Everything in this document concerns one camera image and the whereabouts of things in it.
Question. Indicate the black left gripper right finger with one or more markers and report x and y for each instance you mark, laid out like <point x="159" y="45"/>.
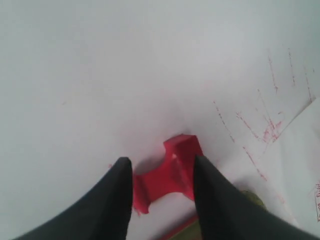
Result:
<point x="225" y="213"/>

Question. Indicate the red plastic stamp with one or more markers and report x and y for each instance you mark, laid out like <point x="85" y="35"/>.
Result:
<point x="174" y="175"/>

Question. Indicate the white paper sheet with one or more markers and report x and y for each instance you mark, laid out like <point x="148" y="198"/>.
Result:
<point x="298" y="149"/>

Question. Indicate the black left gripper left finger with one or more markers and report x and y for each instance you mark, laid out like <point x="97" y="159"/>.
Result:
<point x="103" y="213"/>

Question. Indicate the gold tin lid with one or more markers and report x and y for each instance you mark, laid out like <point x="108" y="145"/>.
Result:
<point x="190" y="229"/>

